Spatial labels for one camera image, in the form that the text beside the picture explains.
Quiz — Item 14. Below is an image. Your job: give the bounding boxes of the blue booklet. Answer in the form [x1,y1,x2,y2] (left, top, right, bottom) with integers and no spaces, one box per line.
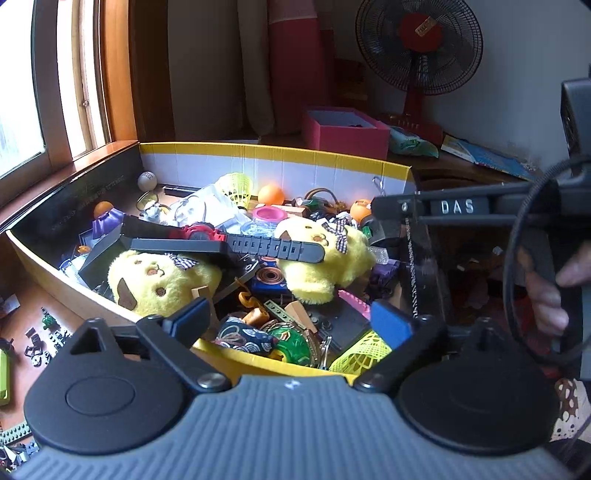
[441,134,539,182]

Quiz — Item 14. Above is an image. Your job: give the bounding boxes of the wooden desktop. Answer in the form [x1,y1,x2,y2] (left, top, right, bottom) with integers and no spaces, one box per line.
[0,235,153,467]

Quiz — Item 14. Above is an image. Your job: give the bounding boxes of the scattered small dark parts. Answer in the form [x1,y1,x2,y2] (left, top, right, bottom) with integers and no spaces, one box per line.
[0,295,70,370]

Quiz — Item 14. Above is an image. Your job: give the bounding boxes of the electric fan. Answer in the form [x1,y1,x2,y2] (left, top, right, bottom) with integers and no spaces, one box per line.
[355,0,483,139]

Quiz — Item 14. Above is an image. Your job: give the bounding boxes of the yellow plush toy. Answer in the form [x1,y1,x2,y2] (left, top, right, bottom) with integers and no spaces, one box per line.
[107,251,222,317]
[276,217,377,305]

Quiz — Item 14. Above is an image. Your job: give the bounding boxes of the pink comb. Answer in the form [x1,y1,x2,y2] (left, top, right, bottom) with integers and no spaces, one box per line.
[338,290,372,320]

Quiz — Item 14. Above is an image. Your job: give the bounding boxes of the copper coil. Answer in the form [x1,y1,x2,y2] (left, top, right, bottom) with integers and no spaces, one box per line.
[252,267,289,294]

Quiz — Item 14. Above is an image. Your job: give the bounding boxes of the patterned pouch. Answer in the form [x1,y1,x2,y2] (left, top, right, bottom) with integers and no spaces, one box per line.
[215,316,278,355]

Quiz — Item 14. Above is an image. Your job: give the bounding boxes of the long olive building plate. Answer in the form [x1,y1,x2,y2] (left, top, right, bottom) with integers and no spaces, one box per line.
[0,427,33,448]

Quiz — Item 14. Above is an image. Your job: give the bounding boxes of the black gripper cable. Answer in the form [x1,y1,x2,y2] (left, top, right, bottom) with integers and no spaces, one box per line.
[503,159,591,367]

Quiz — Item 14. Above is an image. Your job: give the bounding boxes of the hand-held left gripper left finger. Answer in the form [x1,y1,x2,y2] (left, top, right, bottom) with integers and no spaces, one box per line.
[60,298,232,394]

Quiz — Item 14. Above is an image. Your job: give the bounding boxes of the black box lid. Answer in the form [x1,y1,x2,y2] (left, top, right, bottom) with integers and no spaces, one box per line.
[78,231,123,289]

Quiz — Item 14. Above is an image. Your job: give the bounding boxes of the window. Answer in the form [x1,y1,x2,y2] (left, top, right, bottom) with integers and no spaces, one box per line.
[0,0,139,195]

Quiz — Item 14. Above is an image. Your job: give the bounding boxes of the green snack packet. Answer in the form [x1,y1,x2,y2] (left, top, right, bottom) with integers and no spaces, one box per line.
[388,126,439,158]

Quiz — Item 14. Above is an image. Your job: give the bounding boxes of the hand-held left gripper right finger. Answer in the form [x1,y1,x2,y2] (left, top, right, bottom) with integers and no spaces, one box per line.
[355,300,523,394]

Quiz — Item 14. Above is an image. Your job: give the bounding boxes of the floral patterned clothing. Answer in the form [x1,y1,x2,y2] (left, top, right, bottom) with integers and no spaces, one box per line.
[549,376,591,446]

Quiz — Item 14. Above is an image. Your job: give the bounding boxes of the curtain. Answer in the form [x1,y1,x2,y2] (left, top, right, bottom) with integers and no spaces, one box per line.
[238,0,333,137]

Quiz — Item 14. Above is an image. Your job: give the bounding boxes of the person's right hand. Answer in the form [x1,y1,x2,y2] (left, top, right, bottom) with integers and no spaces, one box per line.
[525,248,591,333]

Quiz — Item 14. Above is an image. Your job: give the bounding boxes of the pink box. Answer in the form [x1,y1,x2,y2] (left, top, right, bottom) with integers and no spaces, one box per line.
[302,107,391,160]

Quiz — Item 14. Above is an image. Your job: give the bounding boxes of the lime green utility tool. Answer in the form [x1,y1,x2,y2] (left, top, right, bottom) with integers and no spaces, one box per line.
[0,349,11,406]

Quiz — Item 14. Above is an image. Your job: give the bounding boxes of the green ball toy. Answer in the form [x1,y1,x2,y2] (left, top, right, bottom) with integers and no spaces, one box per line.
[268,328,312,366]

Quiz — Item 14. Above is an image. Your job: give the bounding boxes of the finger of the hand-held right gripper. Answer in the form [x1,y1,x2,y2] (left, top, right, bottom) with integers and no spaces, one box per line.
[370,182,561,228]

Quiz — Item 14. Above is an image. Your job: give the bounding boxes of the purple toy car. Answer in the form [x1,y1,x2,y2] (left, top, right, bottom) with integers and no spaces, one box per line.
[369,258,400,296]

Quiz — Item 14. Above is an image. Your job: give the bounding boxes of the clear plastic bag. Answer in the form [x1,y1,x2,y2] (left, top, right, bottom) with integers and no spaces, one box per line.
[171,185,252,236]

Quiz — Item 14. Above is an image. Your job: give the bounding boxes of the yellow cardboard box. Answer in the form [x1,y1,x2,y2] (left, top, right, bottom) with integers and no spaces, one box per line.
[4,141,448,386]

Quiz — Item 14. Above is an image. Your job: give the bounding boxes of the yellow shuttlecock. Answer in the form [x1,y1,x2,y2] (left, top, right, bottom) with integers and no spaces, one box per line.
[217,173,254,208]

